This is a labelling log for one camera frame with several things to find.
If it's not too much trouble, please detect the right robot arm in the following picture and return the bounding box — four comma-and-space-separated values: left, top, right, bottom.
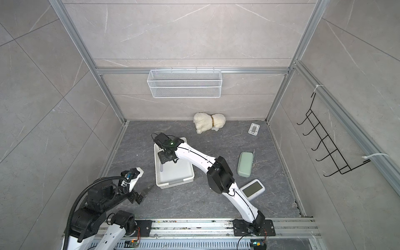
153, 133, 265, 235

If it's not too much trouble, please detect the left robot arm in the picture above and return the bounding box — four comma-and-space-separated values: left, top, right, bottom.
62, 168, 152, 250

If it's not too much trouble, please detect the white plastic bin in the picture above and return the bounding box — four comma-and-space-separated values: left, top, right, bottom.
154, 143, 195, 189

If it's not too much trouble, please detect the white plush toy dog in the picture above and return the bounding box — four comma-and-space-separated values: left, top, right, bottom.
193, 112, 226, 134

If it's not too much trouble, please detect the green oblong case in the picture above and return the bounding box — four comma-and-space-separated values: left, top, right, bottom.
237, 152, 254, 178

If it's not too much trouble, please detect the small white rectangular device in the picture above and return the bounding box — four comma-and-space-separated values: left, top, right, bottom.
248, 123, 260, 136

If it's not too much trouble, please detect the white digital scale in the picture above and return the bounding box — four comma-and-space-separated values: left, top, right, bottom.
240, 179, 265, 201

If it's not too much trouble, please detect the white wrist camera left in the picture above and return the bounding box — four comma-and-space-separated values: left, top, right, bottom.
126, 167, 144, 192

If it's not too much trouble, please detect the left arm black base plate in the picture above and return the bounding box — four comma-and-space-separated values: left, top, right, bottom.
133, 220, 153, 237

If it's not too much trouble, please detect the aluminium mounting rail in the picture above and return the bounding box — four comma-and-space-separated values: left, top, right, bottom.
136, 218, 322, 240

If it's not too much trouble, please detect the white wire mesh basket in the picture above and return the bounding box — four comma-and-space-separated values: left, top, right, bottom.
147, 69, 223, 99

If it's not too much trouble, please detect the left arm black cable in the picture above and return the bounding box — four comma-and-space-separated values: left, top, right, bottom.
62, 176, 127, 250

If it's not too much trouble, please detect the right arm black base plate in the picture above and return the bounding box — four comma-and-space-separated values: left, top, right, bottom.
232, 219, 276, 236

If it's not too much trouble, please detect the black wire hook rack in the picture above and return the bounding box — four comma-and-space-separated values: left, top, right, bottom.
296, 93, 371, 178

